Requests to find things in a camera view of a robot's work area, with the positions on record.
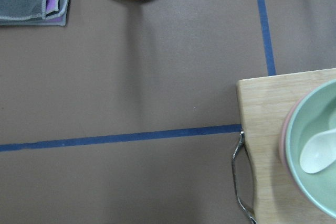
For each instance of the pink bowl under green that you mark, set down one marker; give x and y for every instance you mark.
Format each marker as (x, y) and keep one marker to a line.
(282, 143)

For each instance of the wooden cutting board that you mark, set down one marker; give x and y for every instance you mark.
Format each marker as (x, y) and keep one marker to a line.
(264, 104)

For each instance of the mint green bowl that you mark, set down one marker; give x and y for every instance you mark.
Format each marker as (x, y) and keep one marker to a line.
(315, 114)

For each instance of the white plastic spoon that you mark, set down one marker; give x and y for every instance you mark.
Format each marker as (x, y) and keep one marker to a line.
(319, 152)

